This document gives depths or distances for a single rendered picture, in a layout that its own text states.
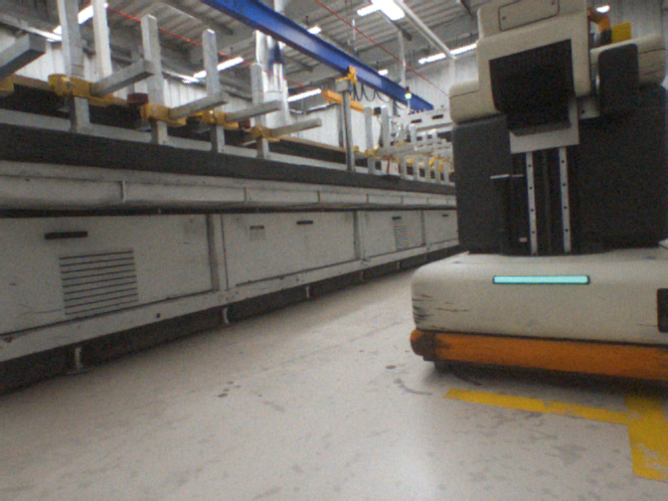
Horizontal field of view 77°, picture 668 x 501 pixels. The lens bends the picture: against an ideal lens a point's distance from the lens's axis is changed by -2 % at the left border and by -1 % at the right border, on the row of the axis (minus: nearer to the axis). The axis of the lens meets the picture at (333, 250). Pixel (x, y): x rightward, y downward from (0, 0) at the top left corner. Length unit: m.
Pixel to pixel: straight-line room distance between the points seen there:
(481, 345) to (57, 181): 1.15
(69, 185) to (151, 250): 0.49
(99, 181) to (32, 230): 0.27
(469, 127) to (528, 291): 0.58
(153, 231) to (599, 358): 1.46
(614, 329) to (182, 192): 1.28
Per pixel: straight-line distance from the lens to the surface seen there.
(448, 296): 1.06
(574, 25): 1.09
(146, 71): 1.21
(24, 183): 1.31
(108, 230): 1.65
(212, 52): 1.77
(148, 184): 1.47
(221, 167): 1.62
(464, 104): 1.40
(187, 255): 1.83
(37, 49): 1.09
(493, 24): 1.17
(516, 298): 1.02
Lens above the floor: 0.39
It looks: 3 degrees down
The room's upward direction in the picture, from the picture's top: 4 degrees counter-clockwise
